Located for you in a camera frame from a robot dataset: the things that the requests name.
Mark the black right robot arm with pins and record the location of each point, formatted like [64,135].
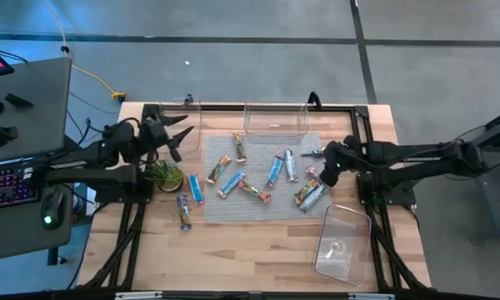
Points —
[421,155]

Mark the black hook clamp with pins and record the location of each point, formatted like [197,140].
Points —
[314,100]

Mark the black computer mouse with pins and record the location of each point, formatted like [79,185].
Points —
[52,210]

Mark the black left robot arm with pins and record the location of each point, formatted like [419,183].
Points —
[108,152]

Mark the black equipment stand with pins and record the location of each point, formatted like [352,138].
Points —
[498,166]

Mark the black plastic bracket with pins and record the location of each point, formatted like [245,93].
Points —
[18,100]
[2,134]

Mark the clear plastic bin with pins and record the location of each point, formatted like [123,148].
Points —
[343,246]
[275,123]
[187,133]

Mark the backlit rainbow keyboard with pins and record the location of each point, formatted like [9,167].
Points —
[6,185]

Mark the grey desk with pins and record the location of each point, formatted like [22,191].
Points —
[16,237]

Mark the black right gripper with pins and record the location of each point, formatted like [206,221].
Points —
[335,160]

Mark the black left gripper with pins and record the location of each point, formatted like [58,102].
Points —
[156,133]

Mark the green plant in black pot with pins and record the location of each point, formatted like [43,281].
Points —
[165,176]

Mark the orange chewy granola bar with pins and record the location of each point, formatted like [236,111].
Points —
[239,146]
[218,169]

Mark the white metal bracket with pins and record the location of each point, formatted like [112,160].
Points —
[138,295]
[371,296]

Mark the red green granola bar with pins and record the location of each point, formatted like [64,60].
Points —
[305,191]
[254,191]

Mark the grey raised desk shelf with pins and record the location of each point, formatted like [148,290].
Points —
[29,121]

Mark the small black blue clamp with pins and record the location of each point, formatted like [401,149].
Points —
[187,99]

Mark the silver blue granola bar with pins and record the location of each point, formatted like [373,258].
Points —
[314,198]
[291,165]

